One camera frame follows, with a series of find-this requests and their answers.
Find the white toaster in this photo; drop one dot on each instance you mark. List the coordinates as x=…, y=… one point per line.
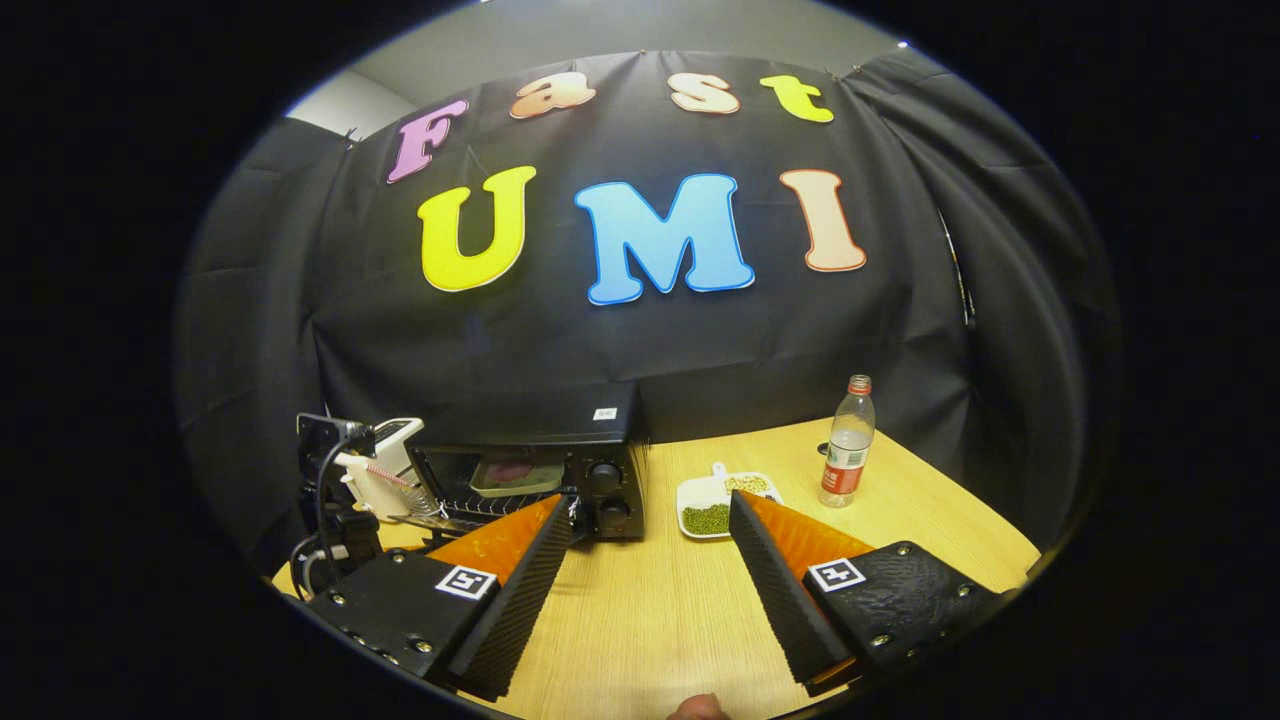
x=375, y=485

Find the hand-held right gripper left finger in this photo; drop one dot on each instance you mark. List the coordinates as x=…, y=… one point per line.
x=510, y=620

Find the pink meat slice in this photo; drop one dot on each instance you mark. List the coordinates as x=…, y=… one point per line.
x=508, y=471

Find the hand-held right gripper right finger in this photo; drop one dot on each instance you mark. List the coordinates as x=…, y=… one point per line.
x=785, y=600

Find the black electric oven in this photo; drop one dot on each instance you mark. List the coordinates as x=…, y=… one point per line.
x=540, y=420

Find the cream food tray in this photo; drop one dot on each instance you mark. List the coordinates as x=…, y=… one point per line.
x=545, y=482

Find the clear plastic water bottle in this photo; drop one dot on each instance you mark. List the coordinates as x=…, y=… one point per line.
x=848, y=450

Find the black backdrop cloth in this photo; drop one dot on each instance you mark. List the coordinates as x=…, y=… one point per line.
x=650, y=340

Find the white divided dish of beans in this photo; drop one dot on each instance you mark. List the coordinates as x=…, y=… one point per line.
x=705, y=515

